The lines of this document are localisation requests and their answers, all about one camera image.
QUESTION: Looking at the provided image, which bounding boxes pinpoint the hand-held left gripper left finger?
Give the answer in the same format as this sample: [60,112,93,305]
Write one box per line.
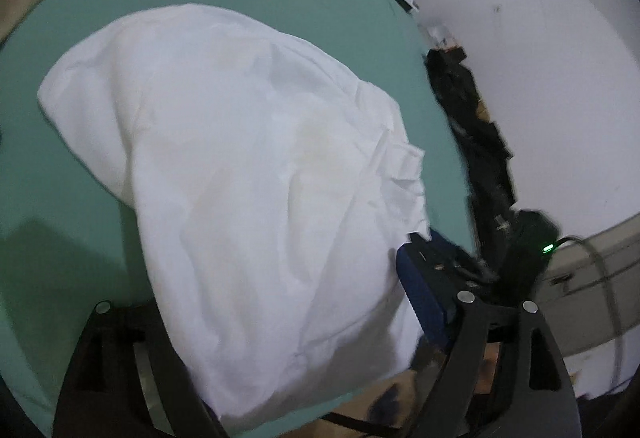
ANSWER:
[54,300,228,438]

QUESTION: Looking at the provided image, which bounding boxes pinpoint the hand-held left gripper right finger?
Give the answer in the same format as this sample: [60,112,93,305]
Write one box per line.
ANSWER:
[396,245,583,438]

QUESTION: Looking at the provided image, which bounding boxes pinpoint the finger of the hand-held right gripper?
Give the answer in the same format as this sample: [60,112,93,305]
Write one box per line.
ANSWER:
[407,229,501,293]

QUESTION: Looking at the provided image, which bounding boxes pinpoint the white garment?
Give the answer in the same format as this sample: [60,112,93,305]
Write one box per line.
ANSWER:
[37,2,433,424]

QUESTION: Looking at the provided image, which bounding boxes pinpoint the pile of dark clothes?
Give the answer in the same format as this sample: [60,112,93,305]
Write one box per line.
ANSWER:
[425,45,518,269]

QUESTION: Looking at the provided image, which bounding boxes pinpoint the beige panel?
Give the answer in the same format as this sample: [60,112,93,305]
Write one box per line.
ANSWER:
[542,213,640,361]

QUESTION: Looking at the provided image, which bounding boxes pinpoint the brown cloth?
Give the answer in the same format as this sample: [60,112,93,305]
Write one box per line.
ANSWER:
[300,363,451,438]

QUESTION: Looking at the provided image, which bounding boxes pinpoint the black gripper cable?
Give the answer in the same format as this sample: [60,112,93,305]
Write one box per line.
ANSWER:
[552,235,626,389]

